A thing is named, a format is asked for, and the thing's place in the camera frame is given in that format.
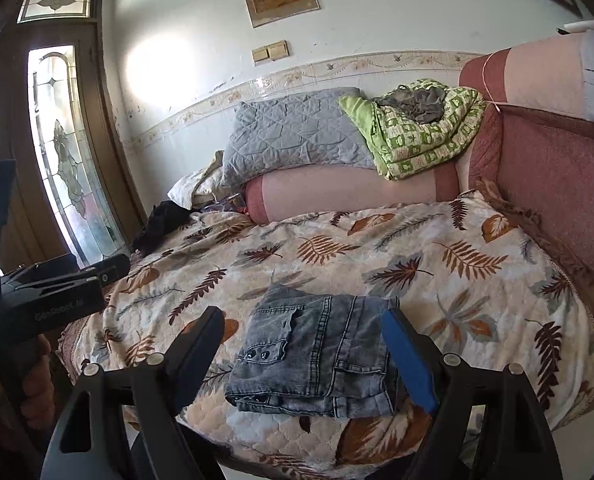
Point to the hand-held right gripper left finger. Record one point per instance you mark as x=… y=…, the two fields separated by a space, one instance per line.
x=197 y=360

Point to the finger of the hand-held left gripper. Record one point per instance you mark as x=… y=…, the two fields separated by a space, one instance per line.
x=112 y=270

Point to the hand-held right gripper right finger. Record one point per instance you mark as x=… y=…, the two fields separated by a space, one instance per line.
x=412 y=360

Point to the blue denim pants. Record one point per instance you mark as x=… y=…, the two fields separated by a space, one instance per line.
x=317 y=355

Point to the person's left hand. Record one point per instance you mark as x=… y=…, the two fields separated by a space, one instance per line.
x=39 y=385

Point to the black cloth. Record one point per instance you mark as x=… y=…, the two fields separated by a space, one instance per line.
x=159 y=225

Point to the cream pillow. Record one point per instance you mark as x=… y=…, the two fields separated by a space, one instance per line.
x=192 y=187

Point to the leaf-print blanket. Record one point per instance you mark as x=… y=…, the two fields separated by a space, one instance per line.
x=377 y=240

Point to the wooden stained glass door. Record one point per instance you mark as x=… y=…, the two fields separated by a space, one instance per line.
x=102 y=110

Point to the pink bolster cushion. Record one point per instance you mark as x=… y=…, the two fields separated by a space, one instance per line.
x=337 y=192

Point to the green patterned quilt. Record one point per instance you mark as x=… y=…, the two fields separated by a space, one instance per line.
x=417 y=150

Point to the pink upholstered sofa backrest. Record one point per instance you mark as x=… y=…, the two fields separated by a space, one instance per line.
x=552 y=185

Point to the grey quilted pillow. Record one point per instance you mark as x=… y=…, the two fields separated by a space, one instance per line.
x=297 y=135

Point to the grey crumpled cloth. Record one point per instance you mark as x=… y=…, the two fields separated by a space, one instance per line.
x=419 y=105

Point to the stained glass transom window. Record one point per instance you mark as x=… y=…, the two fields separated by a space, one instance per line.
x=57 y=2

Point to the white plastic object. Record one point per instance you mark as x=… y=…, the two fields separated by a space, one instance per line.
x=579 y=25

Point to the beige wall switch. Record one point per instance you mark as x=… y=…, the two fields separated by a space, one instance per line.
x=272 y=52

